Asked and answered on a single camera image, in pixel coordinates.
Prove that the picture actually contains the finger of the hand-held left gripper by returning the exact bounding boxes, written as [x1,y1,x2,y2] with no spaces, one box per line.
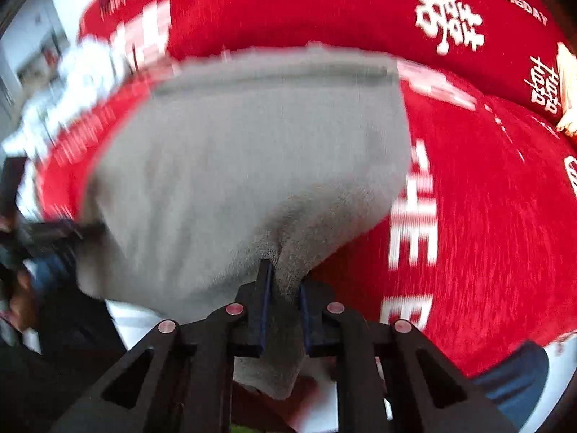
[27,218,107,242]

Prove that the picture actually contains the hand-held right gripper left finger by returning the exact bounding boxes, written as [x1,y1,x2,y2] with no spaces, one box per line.
[49,259,276,433]

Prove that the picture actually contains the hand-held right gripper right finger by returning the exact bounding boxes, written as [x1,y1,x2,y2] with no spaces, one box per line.
[299,277,519,433]

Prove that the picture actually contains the grey knit sweater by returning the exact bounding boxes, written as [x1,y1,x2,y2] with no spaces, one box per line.
[74,43,413,400]

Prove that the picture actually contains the person's white shirt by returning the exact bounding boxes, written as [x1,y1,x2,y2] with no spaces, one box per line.
[103,300,181,355]

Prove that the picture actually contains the white floral cloth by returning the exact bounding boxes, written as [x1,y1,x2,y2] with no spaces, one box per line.
[2,38,136,163]

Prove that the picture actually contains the red printed sofa cover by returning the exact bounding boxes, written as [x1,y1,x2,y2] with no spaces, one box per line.
[34,0,577,377]

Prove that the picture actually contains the person's blue jeans leg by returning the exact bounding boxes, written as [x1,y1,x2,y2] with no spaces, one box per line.
[471,340,551,431]

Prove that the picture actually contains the cream and orange cloth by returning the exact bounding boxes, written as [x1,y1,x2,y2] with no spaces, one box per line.
[554,41,577,137]

